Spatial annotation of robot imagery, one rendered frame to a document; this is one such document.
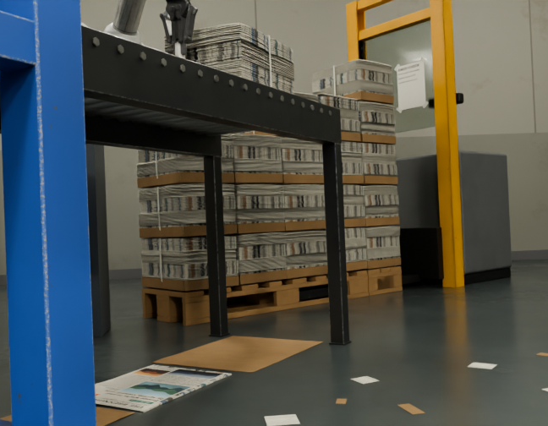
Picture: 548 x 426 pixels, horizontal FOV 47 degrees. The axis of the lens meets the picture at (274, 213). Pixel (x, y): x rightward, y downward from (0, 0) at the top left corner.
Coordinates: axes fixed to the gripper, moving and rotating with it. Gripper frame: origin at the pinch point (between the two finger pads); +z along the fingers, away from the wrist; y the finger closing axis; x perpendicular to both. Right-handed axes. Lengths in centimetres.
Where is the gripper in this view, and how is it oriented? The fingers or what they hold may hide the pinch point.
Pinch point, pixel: (180, 55)
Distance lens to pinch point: 194.2
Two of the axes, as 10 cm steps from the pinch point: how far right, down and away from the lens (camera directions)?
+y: -8.7, 0.4, 5.0
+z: 0.4, 10.0, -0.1
